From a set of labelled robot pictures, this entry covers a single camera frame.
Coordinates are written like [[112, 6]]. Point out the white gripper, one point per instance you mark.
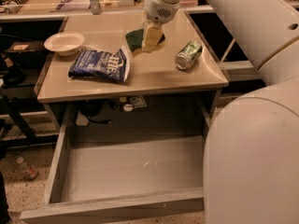
[[159, 9]]

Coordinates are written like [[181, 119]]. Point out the green and yellow sponge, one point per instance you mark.
[[134, 40]]

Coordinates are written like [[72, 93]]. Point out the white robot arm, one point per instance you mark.
[[251, 158]]

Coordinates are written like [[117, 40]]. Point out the beige counter cabinet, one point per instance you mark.
[[150, 73]]

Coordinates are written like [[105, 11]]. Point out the open grey wooden drawer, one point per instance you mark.
[[143, 164]]

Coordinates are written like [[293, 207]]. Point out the green soda can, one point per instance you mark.
[[188, 55]]

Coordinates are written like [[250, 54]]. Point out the blue chip bag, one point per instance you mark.
[[101, 64]]

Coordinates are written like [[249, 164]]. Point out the white paper bowl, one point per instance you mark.
[[65, 43]]

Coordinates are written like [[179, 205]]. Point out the black stand left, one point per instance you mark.
[[25, 123]]

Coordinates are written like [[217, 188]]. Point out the plastic bottle on floor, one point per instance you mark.
[[28, 170]]

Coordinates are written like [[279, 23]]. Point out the white stick black handle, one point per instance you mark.
[[227, 51]]

